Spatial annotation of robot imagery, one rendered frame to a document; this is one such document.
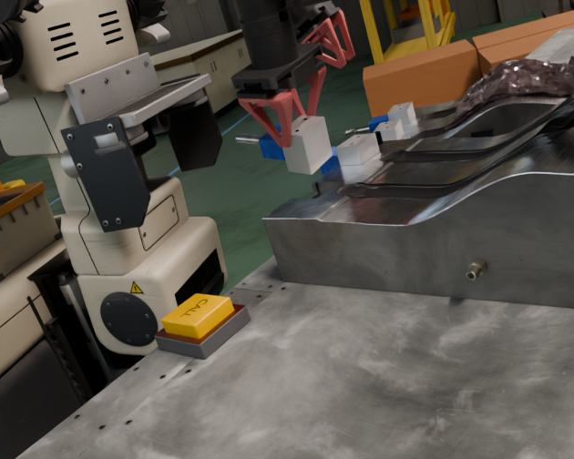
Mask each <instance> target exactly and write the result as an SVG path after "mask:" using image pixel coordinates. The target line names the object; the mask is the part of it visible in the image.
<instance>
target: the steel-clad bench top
mask: <svg viewBox="0 0 574 459"><path fill-rule="evenodd" d="M571 56H574V28H570V29H564V30H559V31H558V32H557V33H556V34H555V35H554V36H552V37H551V38H550V39H548V40H547V41H546V42H545V43H543V44H542V45H541V46H539V47H538V48H537V49H535V50H534V51H533V52H532V53H530V54H529V55H528V56H526V57H525V58H529V59H537V60H540V61H543V62H548V61H549V62H550V63H566V64H567V63H568V62H569V61H570V57H571ZM525 58H524V59H525ZM221 297H229V298H230V299H231V303H232V304H240V305H245V306H246V307H247V310H248V312H249V314H250V317H251V320H250V321H249V322H248V323H247V324H246V325H245V326H243V327H242V328H241V329H240V330H239V331H237V332H236V333H235V334H234V335H233V336H232V337H231V338H229V339H228V340H227V341H226V342H225V343H223V344H222V345H221V347H220V348H219V349H218V350H216V351H215V352H214V353H213V354H212V355H210V356H209V357H208V358H207V359H206V360H204V359H200V358H196V357H191V356H188V355H183V354H179V353H175V352H167V351H163V350H160V349H159V347H157V348H156V349H154V350H153V351H152V352H150V353H149V354H148V355H146V356H145V357H144V358H143V359H141V360H140V361H139V362H137V363H136V364H135V365H134V366H132V367H131V368H130V369H128V370H127V371H126V372H124V373H123V374H122V375H121V376H119V377H118V378H117V379H116V380H115V381H114V382H112V383H111V384H110V385H109V386H107V387H106V388H105V389H103V390H102V391H101V392H100V393H98V394H97V395H96V396H94V397H93V398H92V399H90V400H89V401H88V402H87V403H85V404H84V405H83V406H81V407H80V408H79V409H78V410H76V411H75V412H74V413H72V414H71V415H70V416H68V417H67V418H66V420H64V421H63V422H62V423H60V424H59V425H58V426H56V427H55V428H54V429H53V430H51V431H50V432H49V433H47V434H46V435H45V436H43V437H42V438H41V439H40V440H38V441H37V442H36V443H34V444H33V445H32V446H30V447H29V448H28V449H27V450H25V451H24V452H23V453H22V454H20V455H19V456H17V458H16V459H574V308H564V307H554V306H544V305H534V304H524V303H515V302H504V301H485V300H475V299H465V298H455V297H445V296H435V295H425V294H415V293H405V292H395V291H376V290H366V289H356V288H345V287H336V286H326V285H316V284H306V283H296V282H286V281H283V280H282V275H281V273H280V270H279V267H278V264H277V261H276V259H275V256H274V255H273V256H272V257H271V258H269V259H268V260H267V261H265V262H264V263H263V264H262V265H261V266H260V267H259V268H257V269H256V270H255V271H253V272H252V273H251V274H250V275H248V276H247V277H246V278H245V279H243V280H242V281H240V282H239V283H238V284H237V285H235V286H234V287H233V288H232V289H230V290H229V291H227V292H226V293H225V294H224V295H222V296H221Z"/></svg>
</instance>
